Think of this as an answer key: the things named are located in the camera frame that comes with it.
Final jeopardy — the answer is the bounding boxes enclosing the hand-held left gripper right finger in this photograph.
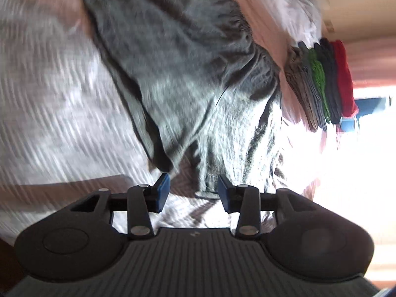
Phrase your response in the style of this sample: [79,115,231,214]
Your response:
[217,174,314,240]

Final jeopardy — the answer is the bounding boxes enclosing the pink curtain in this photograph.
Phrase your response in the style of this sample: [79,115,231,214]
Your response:
[343,37,396,91]

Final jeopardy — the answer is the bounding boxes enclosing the folded dark grey garment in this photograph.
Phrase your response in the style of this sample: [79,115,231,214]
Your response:
[314,38,343,124]

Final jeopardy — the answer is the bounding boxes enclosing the grey knit garment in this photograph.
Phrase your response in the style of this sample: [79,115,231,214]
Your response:
[77,0,289,201]

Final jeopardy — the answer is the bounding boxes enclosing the folded green garment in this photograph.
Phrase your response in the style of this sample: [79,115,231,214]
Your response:
[309,49,331,122]

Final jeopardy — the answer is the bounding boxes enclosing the pink white bed blanket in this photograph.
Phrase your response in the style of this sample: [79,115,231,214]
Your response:
[0,0,341,248]

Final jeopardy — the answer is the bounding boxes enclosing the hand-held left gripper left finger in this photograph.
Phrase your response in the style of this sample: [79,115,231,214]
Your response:
[71,173,171,241]

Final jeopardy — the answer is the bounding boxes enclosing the folded brown garment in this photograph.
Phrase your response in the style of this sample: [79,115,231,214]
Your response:
[285,48,319,132]

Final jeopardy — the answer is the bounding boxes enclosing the fluffy white blanket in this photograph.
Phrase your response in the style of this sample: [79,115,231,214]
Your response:
[257,0,324,48]

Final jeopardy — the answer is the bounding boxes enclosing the blue cloth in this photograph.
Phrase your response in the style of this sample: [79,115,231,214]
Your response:
[338,97,388,132]

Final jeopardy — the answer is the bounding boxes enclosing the folded red garment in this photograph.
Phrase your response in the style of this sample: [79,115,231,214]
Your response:
[329,40,359,119]

